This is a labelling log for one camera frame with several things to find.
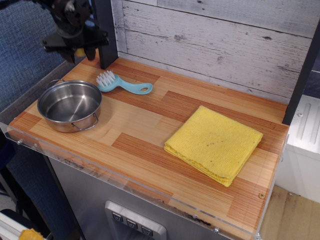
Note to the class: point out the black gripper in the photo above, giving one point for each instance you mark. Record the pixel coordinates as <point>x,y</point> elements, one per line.
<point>87,37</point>

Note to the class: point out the light blue scrub brush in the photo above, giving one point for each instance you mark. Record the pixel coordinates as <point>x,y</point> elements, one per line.
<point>108,81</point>

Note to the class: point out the yellow object bottom left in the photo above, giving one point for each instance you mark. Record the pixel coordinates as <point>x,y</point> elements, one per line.
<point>30,234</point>

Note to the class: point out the clear acrylic edge guard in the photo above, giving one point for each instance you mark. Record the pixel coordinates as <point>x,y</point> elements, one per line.
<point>151,182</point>

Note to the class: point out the white ribbed side cabinet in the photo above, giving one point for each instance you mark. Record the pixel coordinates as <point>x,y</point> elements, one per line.
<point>299,168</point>

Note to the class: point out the silver dispenser button panel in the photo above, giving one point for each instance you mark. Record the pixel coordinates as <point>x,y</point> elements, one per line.
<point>126,224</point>

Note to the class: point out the stainless steel pot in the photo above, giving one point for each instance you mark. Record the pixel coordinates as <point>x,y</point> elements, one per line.
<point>71,106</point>

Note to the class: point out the dark right upright post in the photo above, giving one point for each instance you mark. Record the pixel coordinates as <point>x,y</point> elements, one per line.
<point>303,77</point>

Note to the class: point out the yellow potato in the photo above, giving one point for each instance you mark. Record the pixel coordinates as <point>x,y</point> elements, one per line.
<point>80,52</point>

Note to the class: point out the folded yellow cloth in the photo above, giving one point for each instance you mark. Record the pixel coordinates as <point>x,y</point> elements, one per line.
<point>214,144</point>

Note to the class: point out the dark left upright post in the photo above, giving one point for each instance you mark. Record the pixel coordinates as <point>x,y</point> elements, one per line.
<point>102,12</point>

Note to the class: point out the dark upright post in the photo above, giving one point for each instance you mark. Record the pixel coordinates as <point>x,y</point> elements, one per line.
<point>303,77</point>
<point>102,12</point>

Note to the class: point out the grey metal side rail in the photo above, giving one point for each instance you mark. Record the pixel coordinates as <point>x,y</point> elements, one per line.
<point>22,90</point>

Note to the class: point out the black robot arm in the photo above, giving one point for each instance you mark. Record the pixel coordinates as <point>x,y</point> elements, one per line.
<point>69,13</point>

